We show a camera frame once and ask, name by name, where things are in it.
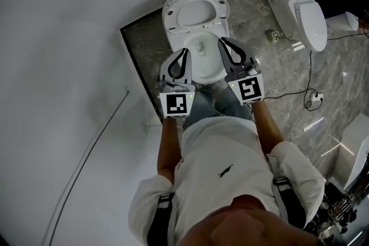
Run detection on person's right forearm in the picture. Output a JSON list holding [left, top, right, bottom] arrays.
[[251, 99, 286, 157]]

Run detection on person's white shirt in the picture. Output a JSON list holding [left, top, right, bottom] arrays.
[[128, 116, 325, 246]]

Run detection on thin white floor cable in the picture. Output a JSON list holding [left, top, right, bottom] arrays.
[[317, 89, 337, 139]]

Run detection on person's black harness strap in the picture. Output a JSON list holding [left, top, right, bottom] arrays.
[[146, 192, 175, 246], [272, 177, 308, 230]]

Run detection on person's chin and neck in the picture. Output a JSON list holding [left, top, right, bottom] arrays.
[[175, 194, 326, 246]]

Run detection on black floor cable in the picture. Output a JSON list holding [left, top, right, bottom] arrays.
[[262, 88, 315, 100], [304, 48, 322, 112]]

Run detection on person's left black harness strap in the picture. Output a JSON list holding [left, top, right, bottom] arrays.
[[146, 192, 175, 246]]

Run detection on white oval toilet bowl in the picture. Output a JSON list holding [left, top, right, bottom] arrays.
[[161, 0, 262, 87]]

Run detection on small grey floor box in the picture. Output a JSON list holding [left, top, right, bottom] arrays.
[[265, 29, 280, 43]]

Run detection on person's blue jeans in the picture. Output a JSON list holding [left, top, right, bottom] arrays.
[[183, 85, 256, 130]]

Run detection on person's right black harness strap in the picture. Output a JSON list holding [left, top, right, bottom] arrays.
[[272, 177, 308, 230]]

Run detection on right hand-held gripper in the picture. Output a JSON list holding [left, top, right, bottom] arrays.
[[217, 36, 266, 106]]

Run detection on person's left forearm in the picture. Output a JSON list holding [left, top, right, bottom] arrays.
[[157, 117, 183, 184]]

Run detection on white low toilet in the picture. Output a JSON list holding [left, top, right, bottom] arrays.
[[325, 0, 360, 33]]

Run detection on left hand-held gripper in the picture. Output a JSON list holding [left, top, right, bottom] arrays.
[[157, 48, 197, 120]]

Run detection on black wall cable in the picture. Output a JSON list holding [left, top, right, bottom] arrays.
[[40, 90, 130, 246]]

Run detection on white toilet with tank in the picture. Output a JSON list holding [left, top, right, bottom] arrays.
[[265, 0, 329, 52]]

